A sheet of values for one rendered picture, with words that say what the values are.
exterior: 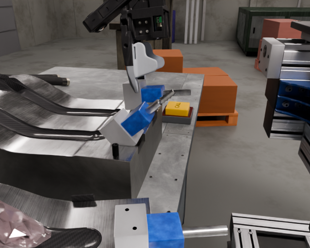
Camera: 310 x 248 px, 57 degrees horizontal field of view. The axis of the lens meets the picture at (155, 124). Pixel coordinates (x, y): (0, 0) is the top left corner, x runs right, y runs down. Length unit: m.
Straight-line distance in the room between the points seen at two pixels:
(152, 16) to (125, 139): 0.22
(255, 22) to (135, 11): 5.46
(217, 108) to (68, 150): 2.26
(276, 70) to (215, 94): 1.79
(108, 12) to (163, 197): 0.35
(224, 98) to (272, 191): 1.02
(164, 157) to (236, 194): 1.29
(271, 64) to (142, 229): 0.62
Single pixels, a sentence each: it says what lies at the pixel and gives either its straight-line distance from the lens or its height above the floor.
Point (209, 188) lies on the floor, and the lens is 1.88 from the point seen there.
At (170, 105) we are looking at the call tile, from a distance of 0.78.
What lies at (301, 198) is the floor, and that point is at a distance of 1.97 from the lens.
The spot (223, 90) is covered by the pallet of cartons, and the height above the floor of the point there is 0.34.
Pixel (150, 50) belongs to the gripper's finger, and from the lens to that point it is 0.60.
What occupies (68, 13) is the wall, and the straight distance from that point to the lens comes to 8.89.
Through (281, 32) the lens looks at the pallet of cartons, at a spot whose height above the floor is 0.64.
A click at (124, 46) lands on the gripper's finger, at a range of 0.54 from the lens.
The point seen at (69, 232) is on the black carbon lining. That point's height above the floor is 0.85.
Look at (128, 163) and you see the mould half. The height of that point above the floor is 0.89.
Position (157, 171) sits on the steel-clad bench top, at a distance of 0.56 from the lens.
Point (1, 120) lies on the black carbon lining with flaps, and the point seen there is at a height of 0.90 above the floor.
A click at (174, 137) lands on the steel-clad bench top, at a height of 0.80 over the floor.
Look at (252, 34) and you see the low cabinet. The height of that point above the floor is 0.42.
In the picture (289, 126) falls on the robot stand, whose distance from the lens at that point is 0.90.
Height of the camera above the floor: 1.11
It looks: 24 degrees down
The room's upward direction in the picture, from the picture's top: straight up
